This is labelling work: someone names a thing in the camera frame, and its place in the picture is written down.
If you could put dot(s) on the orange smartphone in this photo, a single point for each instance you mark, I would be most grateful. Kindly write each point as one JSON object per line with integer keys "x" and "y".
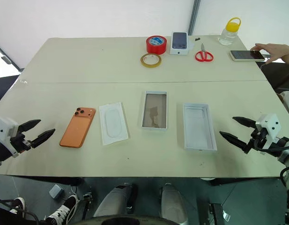
{"x": 77, "y": 129}

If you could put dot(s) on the dark rounded robot base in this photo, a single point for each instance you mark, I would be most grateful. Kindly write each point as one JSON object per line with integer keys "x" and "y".
{"x": 125, "y": 220}

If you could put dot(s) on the phone box with blue print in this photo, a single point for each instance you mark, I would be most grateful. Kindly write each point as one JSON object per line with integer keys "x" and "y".
{"x": 179, "y": 42}

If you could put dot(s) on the clear jar with yellow lid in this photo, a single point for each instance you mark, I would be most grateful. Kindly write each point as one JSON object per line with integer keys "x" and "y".
{"x": 228, "y": 35}

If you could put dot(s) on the person's bare hand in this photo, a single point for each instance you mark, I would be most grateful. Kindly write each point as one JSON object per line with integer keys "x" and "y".
{"x": 275, "y": 52}

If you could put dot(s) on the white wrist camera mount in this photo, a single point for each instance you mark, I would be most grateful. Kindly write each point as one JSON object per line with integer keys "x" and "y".
{"x": 5, "y": 127}
{"x": 271, "y": 126}

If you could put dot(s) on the grey vertical pole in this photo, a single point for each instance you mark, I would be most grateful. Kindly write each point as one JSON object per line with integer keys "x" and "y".
{"x": 194, "y": 16}

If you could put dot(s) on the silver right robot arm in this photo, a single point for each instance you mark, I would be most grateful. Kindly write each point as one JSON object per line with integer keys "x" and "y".
{"x": 286, "y": 157}

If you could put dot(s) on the white phone box lid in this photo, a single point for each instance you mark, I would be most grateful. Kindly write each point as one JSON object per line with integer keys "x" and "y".
{"x": 199, "y": 126}

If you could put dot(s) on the red tape roll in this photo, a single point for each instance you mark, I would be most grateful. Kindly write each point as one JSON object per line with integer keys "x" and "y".
{"x": 156, "y": 45}

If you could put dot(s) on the small grey metal block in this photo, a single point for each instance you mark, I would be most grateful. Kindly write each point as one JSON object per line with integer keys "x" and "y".
{"x": 56, "y": 191}

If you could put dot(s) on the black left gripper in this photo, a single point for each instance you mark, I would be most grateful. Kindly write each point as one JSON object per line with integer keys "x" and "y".
{"x": 19, "y": 141}

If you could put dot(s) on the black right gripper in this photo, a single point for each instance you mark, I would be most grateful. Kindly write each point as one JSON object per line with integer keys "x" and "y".
{"x": 257, "y": 138}

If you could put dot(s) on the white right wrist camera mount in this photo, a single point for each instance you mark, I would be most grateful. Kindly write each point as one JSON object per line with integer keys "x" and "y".
{"x": 271, "y": 126}

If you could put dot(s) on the black and white sneaker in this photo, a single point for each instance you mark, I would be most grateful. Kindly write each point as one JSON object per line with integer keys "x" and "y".
{"x": 18, "y": 204}
{"x": 62, "y": 209}

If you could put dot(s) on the grey robot leg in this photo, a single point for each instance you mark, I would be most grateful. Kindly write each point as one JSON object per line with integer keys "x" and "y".
{"x": 115, "y": 200}
{"x": 172, "y": 204}

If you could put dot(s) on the clear tape scrap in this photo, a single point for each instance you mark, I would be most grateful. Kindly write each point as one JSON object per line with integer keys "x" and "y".
{"x": 23, "y": 81}

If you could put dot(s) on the clear yellowish tape roll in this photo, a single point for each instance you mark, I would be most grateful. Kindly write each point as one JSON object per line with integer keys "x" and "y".
{"x": 144, "y": 62}

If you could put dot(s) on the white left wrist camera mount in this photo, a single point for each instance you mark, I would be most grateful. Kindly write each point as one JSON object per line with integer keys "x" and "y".
{"x": 5, "y": 127}

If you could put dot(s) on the white smartphone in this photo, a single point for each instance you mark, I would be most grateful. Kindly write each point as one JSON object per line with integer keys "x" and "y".
{"x": 246, "y": 55}

